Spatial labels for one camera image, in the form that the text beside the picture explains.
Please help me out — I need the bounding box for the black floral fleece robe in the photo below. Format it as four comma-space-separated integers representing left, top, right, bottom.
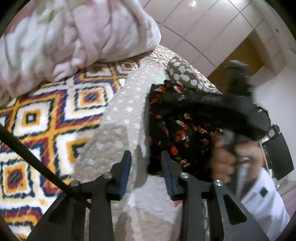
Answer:
144, 79, 270, 176

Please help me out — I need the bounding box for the white sleeve forearm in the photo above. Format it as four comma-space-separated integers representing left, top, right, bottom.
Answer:
241, 168, 290, 240

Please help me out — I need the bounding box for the person right hand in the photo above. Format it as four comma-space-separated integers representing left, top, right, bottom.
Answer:
210, 135, 264, 183

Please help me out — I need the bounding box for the dark mantel clock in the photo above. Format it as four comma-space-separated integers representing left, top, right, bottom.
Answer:
268, 128, 276, 139

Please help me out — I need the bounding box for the black monitor screen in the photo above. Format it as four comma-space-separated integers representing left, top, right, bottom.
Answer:
262, 133, 294, 181

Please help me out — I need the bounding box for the brown wooden door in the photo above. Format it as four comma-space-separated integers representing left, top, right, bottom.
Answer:
208, 38, 263, 93

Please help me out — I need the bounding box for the green hedgehog bolster pillow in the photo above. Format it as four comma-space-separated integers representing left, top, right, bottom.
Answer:
167, 56, 222, 94

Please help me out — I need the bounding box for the patchwork heart quilt bedspread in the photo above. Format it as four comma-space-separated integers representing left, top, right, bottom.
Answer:
1, 46, 182, 240

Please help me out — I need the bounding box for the pink wardrobe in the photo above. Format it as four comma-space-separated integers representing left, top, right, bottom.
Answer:
140, 0, 286, 76

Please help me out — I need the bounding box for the pink floral comforter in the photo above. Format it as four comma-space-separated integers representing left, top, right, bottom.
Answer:
1, 1, 161, 106

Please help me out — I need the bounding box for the black cable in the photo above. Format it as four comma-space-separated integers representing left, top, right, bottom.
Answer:
0, 124, 91, 209

